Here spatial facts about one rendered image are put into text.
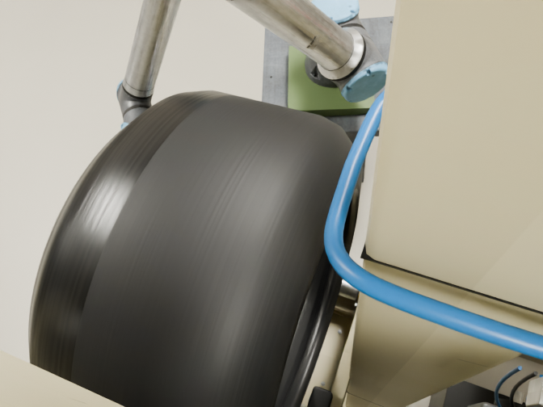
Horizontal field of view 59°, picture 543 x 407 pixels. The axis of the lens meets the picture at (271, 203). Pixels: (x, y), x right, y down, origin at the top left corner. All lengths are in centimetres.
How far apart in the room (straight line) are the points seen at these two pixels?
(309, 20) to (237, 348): 89
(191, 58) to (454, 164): 261
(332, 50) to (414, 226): 110
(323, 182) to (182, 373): 26
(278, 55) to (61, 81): 151
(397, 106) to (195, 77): 252
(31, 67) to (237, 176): 270
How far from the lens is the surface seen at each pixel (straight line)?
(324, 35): 128
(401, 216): 23
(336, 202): 31
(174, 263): 51
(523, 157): 18
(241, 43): 277
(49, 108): 290
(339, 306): 111
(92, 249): 55
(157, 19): 128
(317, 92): 167
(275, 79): 177
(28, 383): 26
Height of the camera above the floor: 194
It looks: 63 degrees down
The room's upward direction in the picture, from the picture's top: 17 degrees counter-clockwise
